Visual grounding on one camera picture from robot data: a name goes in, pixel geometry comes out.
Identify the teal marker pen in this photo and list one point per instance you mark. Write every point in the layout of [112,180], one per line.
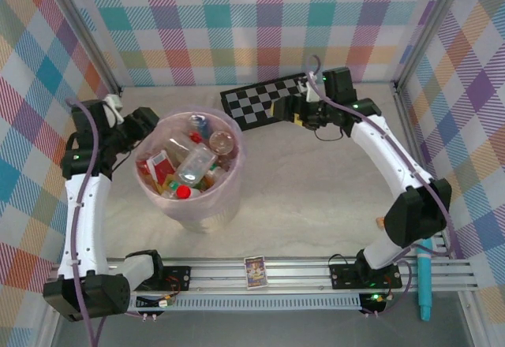
[425,292]

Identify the small wooden tile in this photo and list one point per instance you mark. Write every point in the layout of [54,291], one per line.
[380,222]

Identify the aluminium frame post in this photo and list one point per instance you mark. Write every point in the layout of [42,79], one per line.
[430,27]
[84,35]

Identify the orange brown label bottle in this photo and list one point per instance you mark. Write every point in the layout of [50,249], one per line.
[213,175]

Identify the white plastic bin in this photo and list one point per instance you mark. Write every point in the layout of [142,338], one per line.
[205,224]

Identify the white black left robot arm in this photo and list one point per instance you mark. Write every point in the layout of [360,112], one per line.
[84,221]

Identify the colourful card box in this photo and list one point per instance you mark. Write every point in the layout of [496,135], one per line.
[255,273]

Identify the small circuit board connector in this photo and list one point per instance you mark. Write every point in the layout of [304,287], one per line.
[375,297]
[163,303]

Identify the clear ribbed plastic bottle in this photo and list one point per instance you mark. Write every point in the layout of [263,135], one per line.
[195,163]

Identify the clear bottle small red cap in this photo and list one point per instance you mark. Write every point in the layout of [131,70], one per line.
[177,150]

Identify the clear square bottle blue label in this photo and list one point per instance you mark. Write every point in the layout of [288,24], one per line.
[199,123]

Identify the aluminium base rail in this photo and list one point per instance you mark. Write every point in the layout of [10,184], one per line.
[300,274]

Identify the black grey chessboard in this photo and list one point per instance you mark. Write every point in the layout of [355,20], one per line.
[252,104]

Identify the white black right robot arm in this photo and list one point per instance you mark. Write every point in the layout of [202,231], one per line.
[386,154]

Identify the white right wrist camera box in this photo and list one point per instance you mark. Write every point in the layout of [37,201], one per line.
[311,94]

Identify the trash bin with pink bag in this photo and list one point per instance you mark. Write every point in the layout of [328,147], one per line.
[233,173]

